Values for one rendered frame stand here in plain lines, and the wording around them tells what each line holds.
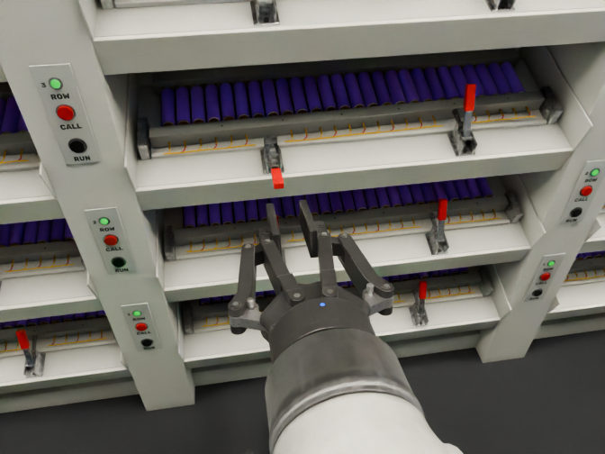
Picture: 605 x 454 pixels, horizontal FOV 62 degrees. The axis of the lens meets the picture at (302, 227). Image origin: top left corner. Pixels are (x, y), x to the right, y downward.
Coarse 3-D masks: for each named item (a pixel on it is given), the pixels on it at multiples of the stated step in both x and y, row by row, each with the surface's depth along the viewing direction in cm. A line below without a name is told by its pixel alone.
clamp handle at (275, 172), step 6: (270, 150) 64; (270, 156) 65; (270, 162) 64; (276, 162) 64; (276, 168) 62; (276, 174) 61; (276, 180) 60; (282, 180) 60; (276, 186) 60; (282, 186) 60
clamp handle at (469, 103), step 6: (468, 84) 66; (474, 84) 65; (468, 90) 66; (474, 90) 66; (468, 96) 66; (474, 96) 66; (468, 102) 66; (468, 108) 67; (468, 114) 67; (468, 120) 67; (468, 126) 68; (462, 132) 69; (468, 132) 68
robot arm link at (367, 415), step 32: (320, 416) 25; (352, 416) 24; (384, 416) 24; (416, 416) 26; (288, 448) 25; (320, 448) 23; (352, 448) 22; (384, 448) 22; (416, 448) 23; (448, 448) 25
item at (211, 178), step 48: (528, 48) 78; (144, 96) 72; (144, 144) 64; (192, 144) 68; (240, 144) 69; (336, 144) 69; (384, 144) 70; (432, 144) 70; (480, 144) 71; (528, 144) 71; (576, 144) 70; (144, 192) 64; (192, 192) 66; (240, 192) 67; (288, 192) 69
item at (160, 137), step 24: (480, 96) 72; (504, 96) 72; (528, 96) 73; (240, 120) 68; (264, 120) 68; (288, 120) 68; (312, 120) 68; (336, 120) 69; (360, 120) 70; (384, 120) 70; (408, 120) 71; (168, 144) 66; (216, 144) 67
